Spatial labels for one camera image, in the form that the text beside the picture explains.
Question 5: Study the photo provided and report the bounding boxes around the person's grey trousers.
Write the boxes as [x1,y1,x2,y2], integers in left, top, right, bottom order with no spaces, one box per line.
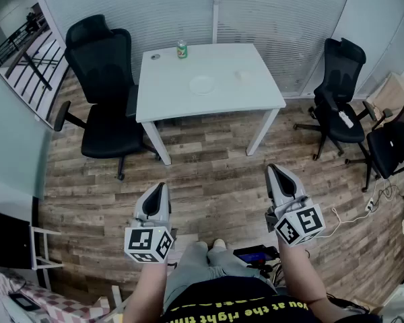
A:
[162,241,277,313]

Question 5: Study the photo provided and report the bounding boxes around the small black tablet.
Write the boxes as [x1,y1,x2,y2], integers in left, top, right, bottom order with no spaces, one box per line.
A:
[7,292,42,313]

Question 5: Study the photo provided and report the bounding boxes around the person's black printed shirt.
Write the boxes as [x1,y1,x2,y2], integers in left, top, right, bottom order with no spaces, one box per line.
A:
[160,275,383,323]

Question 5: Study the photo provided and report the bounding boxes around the black metal railing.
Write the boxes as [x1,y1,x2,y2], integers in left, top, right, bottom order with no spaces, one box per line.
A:
[0,18,67,122]

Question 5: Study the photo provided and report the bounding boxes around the white bottle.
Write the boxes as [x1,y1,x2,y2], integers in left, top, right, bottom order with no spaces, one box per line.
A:
[337,110,355,129]

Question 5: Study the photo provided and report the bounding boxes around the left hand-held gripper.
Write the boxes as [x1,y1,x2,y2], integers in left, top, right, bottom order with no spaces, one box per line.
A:
[123,182,178,264]

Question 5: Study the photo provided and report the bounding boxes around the black mesh office chair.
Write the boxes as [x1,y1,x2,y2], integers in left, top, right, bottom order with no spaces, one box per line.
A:
[292,37,380,162]

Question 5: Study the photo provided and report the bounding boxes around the black office chair with armrests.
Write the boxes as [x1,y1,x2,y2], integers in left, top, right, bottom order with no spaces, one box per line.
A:
[344,97,404,193]

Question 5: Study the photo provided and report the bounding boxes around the white cable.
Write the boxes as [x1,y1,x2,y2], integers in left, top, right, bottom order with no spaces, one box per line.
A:
[318,207,372,239]

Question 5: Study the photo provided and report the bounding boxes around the cardboard box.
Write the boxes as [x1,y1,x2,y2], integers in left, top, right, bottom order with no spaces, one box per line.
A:
[367,71,404,114]

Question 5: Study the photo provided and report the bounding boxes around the white metal stand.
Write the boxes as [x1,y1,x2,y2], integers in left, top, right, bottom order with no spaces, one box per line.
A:
[29,225,65,292]

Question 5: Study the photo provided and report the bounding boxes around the white round plate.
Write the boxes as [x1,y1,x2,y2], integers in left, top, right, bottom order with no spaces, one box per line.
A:
[189,75,217,96]

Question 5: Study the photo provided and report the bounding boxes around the pink checkered cloth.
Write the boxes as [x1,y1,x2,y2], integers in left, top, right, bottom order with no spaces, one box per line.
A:
[0,264,111,323]

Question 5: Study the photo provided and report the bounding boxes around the person's left forearm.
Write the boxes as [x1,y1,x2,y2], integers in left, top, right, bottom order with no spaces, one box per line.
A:
[122,260,170,323]

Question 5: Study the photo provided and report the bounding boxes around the large black office chair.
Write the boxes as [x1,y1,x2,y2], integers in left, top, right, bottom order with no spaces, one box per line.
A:
[53,13,163,182]

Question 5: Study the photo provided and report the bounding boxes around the black device with screen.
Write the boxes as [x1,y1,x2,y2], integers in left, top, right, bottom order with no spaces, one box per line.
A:
[232,244,281,271]

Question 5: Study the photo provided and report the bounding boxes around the black cable bundle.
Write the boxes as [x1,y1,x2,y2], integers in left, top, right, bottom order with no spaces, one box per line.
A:
[372,176,404,204]

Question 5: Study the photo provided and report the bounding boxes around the person's right forearm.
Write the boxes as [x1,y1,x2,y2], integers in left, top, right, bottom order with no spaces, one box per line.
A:
[277,242,346,323]

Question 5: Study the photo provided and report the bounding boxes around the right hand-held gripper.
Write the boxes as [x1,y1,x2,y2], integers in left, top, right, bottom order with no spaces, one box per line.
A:
[265,164,326,248]

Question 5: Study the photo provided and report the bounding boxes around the white table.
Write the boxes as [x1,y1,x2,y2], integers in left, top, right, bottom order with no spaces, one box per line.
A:
[135,43,288,166]

